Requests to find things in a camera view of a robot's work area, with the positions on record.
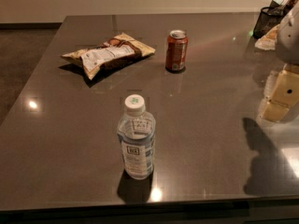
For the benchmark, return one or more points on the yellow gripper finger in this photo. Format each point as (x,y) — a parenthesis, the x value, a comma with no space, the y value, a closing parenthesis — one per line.
(281,95)

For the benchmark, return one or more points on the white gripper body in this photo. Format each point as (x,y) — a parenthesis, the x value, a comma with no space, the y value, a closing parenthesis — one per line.
(289,41)

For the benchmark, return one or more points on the clear blue-label plastic bottle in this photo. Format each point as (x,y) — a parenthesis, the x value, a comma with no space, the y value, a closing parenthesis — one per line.
(136,132)

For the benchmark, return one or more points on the brown chip bag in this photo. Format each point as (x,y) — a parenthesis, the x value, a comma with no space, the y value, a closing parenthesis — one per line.
(115,53)

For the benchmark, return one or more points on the yellow snack packet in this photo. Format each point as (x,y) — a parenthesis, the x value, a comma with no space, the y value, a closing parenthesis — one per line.
(268,41)

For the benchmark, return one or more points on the black mesh basket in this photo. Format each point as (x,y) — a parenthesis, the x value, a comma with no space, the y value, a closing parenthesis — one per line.
(267,19)

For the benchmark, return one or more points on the red soda can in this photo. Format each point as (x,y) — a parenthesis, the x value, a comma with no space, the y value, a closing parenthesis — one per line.
(177,43)

